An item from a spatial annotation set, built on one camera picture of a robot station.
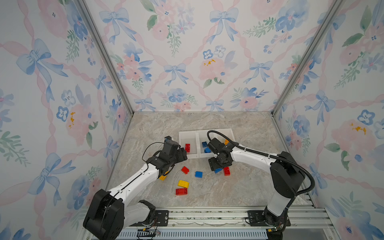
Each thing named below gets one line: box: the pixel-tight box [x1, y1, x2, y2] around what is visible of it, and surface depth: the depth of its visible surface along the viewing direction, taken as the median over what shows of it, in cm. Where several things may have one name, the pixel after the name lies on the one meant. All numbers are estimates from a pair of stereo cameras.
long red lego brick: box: [185, 143, 191, 153], surface depth 100 cm
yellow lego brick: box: [177, 180, 190, 189], surface depth 86 cm
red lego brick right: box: [223, 166, 231, 176], surface depth 90 cm
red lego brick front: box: [175, 188, 188, 196], surface depth 83 cm
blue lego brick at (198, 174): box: [194, 171, 203, 179], surface depth 91 cm
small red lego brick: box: [181, 166, 190, 175], surface depth 92 cm
